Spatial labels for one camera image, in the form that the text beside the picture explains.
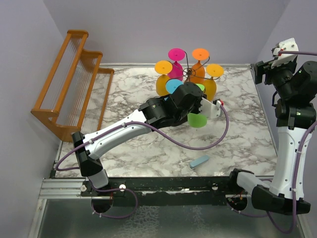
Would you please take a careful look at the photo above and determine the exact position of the orange wine glass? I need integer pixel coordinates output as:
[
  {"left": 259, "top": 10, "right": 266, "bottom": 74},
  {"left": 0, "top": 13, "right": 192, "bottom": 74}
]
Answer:
[{"left": 190, "top": 48, "right": 210, "bottom": 84}]

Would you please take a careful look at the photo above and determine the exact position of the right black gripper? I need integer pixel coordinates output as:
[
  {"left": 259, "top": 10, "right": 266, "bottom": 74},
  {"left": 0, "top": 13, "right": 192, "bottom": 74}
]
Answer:
[{"left": 255, "top": 55, "right": 296, "bottom": 98}]

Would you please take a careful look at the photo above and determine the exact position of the yellow wine glass front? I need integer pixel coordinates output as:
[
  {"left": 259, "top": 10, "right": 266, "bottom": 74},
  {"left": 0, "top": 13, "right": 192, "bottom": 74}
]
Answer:
[{"left": 155, "top": 60, "right": 172, "bottom": 96}]

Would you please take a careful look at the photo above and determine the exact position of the pink wine glass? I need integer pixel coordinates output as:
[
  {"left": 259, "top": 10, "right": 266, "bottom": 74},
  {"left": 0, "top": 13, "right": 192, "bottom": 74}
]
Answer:
[{"left": 168, "top": 48, "right": 185, "bottom": 81}]

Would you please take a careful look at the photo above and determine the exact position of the metal wine glass rack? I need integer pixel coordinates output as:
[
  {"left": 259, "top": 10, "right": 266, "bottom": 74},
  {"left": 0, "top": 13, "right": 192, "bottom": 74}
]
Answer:
[{"left": 170, "top": 51, "right": 221, "bottom": 126}]

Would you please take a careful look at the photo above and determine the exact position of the blue eraser block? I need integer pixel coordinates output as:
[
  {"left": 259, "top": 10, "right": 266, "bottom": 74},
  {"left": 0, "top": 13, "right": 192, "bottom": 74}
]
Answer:
[{"left": 189, "top": 155, "right": 210, "bottom": 169}]

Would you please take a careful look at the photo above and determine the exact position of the yellow wine glass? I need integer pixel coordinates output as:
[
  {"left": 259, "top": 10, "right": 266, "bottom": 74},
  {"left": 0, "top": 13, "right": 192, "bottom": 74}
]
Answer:
[
  {"left": 155, "top": 60, "right": 172, "bottom": 96},
  {"left": 204, "top": 64, "right": 224, "bottom": 101}
]

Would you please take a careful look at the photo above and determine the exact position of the wooden rack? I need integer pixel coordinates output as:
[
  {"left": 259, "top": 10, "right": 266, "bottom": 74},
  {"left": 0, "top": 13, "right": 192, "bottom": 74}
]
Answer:
[{"left": 31, "top": 30, "right": 114, "bottom": 142}]

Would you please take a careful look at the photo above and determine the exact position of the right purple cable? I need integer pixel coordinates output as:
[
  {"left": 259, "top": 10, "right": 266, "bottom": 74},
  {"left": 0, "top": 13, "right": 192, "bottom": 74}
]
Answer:
[{"left": 227, "top": 50, "right": 317, "bottom": 234}]

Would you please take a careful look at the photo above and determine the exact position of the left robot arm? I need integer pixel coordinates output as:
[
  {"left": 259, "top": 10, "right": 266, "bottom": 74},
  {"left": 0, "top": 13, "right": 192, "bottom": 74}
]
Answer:
[{"left": 72, "top": 82, "right": 203, "bottom": 196}]

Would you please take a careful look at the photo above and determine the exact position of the blue wine glass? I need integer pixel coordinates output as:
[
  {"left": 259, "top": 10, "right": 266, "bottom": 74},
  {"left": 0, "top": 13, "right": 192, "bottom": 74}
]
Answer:
[{"left": 165, "top": 79, "right": 184, "bottom": 94}]

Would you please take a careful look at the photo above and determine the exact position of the black mounting frame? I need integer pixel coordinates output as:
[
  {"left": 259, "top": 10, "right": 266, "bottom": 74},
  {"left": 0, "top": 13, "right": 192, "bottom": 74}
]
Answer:
[{"left": 81, "top": 176, "right": 247, "bottom": 207}]

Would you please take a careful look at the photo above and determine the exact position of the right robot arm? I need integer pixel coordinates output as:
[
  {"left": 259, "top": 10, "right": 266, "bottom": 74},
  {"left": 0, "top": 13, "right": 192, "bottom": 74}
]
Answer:
[{"left": 227, "top": 60, "right": 317, "bottom": 215}]

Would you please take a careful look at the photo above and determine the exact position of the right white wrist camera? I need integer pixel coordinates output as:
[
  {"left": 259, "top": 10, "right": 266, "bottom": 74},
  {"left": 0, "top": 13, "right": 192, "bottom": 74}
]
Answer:
[{"left": 271, "top": 38, "right": 299, "bottom": 68}]

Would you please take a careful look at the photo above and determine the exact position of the green wine glass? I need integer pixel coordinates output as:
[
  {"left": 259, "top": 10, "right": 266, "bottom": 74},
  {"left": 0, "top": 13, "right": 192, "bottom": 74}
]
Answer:
[{"left": 184, "top": 82, "right": 207, "bottom": 128}]

